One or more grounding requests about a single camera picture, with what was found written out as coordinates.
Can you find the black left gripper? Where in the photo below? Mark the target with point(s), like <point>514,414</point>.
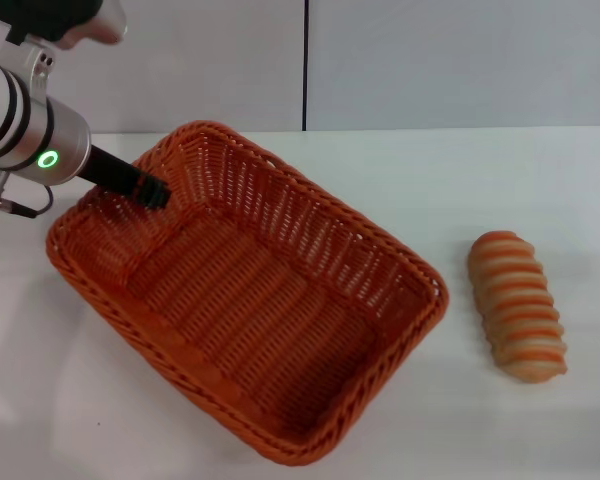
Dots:
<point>107,167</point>

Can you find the orange woven plastic basket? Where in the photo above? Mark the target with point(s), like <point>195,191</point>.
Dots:
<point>260,310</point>

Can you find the orange striped bread loaf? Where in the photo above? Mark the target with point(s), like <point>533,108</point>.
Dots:
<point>519,310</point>

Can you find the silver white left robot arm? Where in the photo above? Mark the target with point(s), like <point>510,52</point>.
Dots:
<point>15,115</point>

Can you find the black vertical wall strip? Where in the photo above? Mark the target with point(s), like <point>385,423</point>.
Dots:
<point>305,65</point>

